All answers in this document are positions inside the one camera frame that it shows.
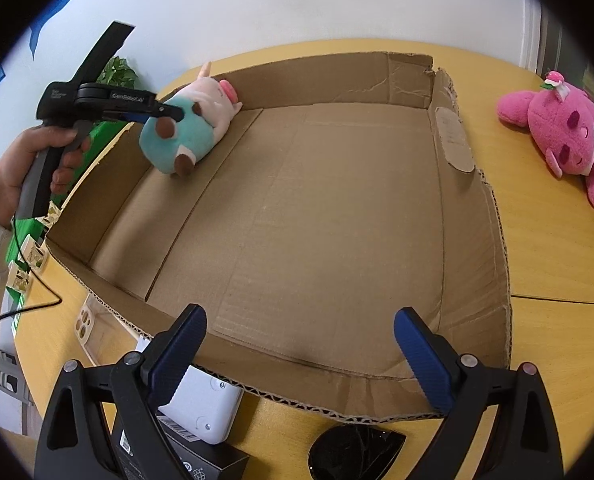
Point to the white device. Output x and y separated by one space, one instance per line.
207 405

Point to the pink plush toy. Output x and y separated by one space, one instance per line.
552 115

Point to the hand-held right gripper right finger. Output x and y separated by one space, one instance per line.
424 360

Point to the patterned paper cup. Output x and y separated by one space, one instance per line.
34 254
51 214
19 279

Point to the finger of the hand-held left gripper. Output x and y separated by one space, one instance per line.
137 117

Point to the teal and pink plush cow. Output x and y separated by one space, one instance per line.
197 125

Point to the window frame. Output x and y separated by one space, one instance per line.
532 35

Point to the black carton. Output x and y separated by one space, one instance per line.
212 465

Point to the blue wall decal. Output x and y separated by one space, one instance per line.
52 15

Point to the clear phone case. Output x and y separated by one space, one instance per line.
84 325

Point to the cardboard box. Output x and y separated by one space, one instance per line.
302 210

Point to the black sunglasses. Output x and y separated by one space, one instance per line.
352 452

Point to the person's left hand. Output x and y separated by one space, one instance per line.
7 180

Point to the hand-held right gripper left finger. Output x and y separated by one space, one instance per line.
179 355

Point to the large potted plant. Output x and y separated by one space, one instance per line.
119 72

